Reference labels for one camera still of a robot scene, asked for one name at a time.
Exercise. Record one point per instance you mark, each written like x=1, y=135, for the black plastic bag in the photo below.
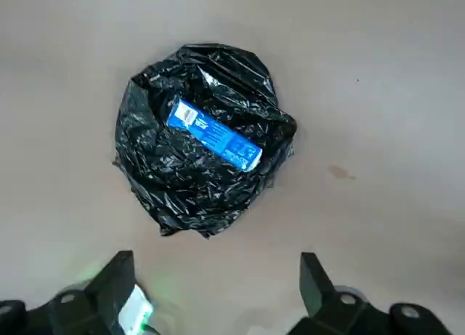
x=203, y=189

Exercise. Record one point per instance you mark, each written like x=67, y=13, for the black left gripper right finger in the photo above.
x=327, y=313

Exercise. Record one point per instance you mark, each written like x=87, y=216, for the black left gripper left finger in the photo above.
x=91, y=306

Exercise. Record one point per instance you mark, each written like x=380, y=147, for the blue snack box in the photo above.
x=214, y=135

